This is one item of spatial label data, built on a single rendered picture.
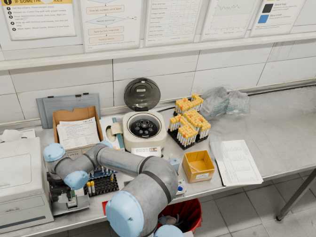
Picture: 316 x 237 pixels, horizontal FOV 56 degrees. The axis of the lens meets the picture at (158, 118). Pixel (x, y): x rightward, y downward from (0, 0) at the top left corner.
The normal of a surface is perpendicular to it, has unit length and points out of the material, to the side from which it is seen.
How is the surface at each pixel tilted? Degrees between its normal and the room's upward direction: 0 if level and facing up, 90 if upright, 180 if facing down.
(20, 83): 90
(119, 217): 84
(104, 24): 95
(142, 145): 90
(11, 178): 0
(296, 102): 0
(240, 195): 0
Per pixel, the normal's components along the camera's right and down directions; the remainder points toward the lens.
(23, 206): 0.30, 0.70
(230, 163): 0.10, -0.70
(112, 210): -0.66, 0.40
